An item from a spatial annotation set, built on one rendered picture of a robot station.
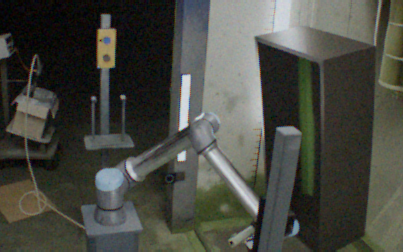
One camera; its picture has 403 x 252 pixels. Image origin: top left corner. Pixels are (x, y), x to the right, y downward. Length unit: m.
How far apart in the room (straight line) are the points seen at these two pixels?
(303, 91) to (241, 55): 0.55
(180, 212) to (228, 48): 1.28
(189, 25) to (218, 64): 0.35
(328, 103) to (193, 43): 1.17
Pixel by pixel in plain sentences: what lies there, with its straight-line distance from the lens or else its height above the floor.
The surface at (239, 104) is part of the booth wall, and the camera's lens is 3.25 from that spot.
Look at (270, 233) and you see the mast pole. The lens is 1.21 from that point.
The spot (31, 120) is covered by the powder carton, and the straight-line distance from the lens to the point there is 4.37.
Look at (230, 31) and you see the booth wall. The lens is 3.08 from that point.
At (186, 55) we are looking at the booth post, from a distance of 3.00.
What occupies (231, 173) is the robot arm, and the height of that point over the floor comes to 1.07.
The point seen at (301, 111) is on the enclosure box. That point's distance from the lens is 2.90.
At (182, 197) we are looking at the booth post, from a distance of 3.40.
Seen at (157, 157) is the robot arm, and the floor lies 1.01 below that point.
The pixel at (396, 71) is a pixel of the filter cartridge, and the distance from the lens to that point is 3.46.
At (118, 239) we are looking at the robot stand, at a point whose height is 0.58.
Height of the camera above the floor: 2.02
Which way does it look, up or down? 20 degrees down
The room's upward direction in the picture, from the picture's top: 4 degrees clockwise
